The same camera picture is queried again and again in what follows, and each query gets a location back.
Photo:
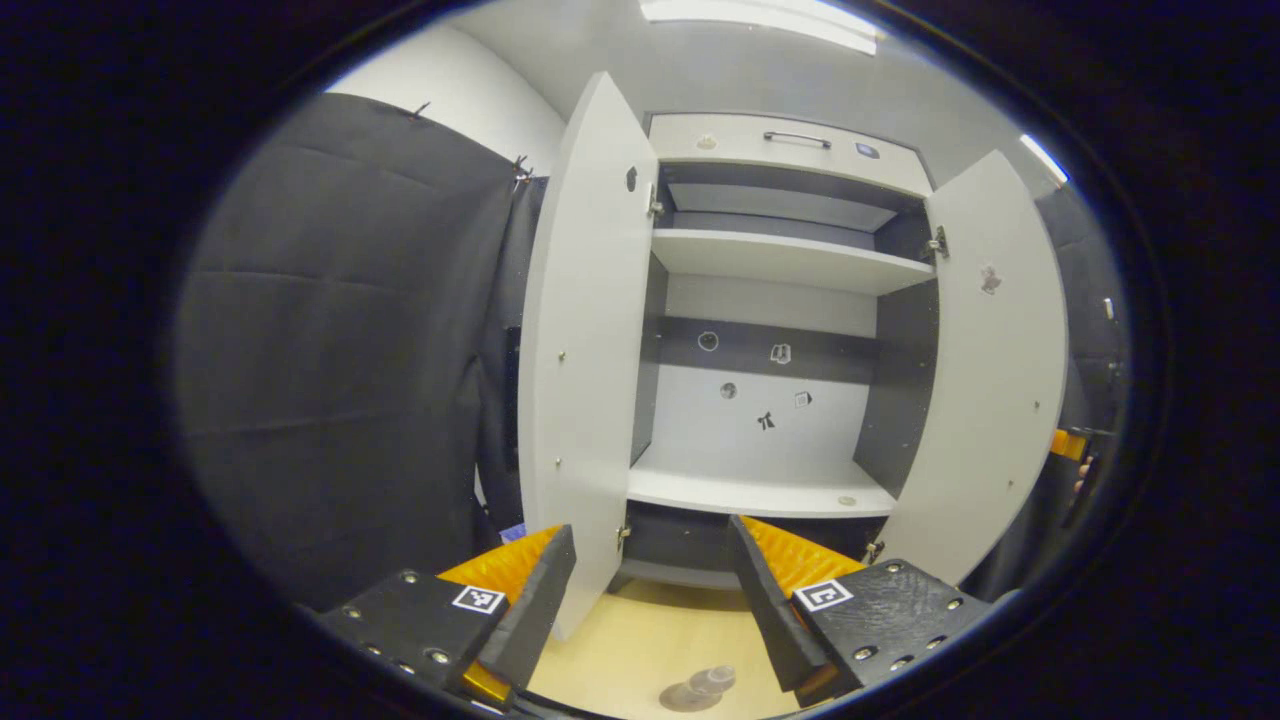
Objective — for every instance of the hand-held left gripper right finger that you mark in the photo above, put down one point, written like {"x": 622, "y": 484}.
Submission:
{"x": 770, "y": 610}

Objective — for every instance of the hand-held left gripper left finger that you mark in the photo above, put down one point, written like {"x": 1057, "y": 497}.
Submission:
{"x": 530, "y": 610}

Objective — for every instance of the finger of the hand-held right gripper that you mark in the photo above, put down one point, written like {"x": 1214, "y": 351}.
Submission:
{"x": 1070, "y": 444}

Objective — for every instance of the clear plastic bottle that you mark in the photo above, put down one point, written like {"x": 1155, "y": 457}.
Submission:
{"x": 712, "y": 680}

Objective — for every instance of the grey cabinet door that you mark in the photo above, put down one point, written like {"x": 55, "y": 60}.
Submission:
{"x": 985, "y": 380}
{"x": 585, "y": 350}

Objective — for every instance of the grey cabinet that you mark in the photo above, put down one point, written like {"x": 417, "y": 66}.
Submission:
{"x": 770, "y": 260}

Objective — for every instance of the small ceiling light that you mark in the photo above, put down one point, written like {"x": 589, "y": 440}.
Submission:
{"x": 1043, "y": 158}

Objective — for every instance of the large ceiling light panel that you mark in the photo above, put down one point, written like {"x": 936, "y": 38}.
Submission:
{"x": 770, "y": 15}

